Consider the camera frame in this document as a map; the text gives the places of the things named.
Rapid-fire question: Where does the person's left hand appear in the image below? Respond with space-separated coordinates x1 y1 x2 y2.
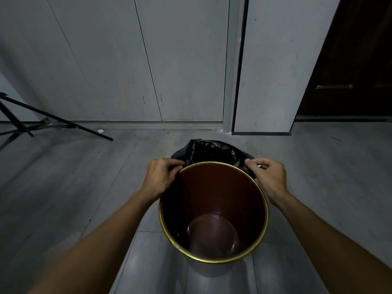
141 158 185 203

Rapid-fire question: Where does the person's right hand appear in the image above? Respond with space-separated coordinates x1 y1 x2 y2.
245 158 292 209

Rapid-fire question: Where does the black plastic garbage bag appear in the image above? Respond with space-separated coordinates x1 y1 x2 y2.
170 139 256 179

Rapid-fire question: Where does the person's right forearm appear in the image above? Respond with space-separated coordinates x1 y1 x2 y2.
273 193 392 294

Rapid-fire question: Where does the person's left forearm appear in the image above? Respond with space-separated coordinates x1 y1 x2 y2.
27 190 160 294

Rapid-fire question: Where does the brown gold-rimmed trash bin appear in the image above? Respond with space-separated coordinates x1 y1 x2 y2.
158 161 270 264

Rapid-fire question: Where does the black tripod stand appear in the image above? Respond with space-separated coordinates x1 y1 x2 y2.
0 92 114 151

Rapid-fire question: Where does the dark wooden door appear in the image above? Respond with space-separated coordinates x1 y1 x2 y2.
295 0 392 120

